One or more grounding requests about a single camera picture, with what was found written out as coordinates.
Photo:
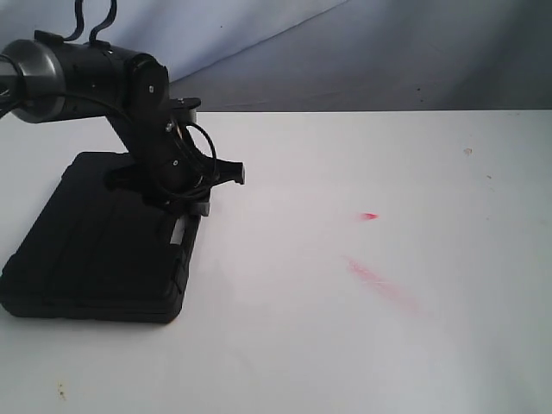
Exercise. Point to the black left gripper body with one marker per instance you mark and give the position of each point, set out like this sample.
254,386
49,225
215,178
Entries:
173,165

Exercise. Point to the black plastic tool case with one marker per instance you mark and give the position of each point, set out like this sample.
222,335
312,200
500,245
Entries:
98,254

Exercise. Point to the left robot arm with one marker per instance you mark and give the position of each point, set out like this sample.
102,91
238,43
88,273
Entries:
47,79

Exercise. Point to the grey backdrop cloth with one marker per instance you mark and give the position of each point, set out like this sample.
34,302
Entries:
346,55

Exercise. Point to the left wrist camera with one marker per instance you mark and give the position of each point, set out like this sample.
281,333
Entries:
184,110

